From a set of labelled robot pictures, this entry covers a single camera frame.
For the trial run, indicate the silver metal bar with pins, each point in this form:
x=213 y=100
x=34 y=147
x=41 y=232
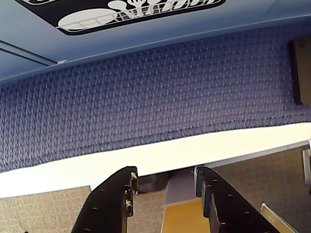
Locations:
x=272 y=214

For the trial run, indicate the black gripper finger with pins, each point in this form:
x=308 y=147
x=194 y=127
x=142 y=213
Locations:
x=107 y=208
x=228 y=208

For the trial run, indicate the dark brown board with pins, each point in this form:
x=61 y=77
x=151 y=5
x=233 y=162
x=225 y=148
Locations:
x=302 y=70

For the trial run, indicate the black dishwasher sticker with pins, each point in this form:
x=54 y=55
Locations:
x=73 y=14

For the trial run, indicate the light blue toy kitchen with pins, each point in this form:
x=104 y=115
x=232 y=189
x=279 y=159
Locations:
x=150 y=36

